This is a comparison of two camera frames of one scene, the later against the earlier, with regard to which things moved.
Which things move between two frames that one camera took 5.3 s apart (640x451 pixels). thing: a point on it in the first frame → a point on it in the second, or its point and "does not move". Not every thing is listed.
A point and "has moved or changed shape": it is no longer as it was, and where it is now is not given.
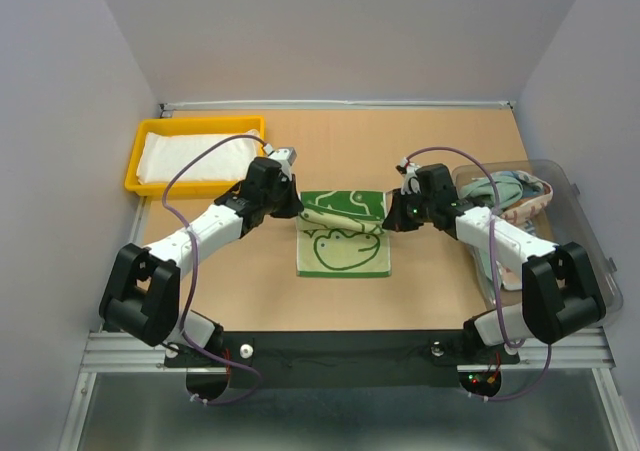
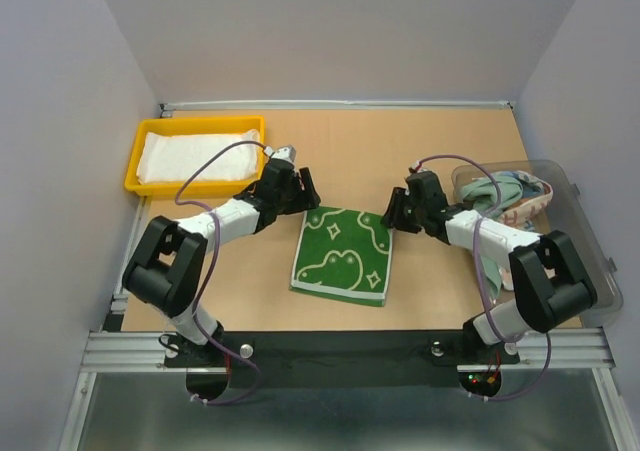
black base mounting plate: [343, 359] does not move
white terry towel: [162, 155] does not move
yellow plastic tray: [230, 124] does not move
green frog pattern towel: [340, 233] has moved or changed shape
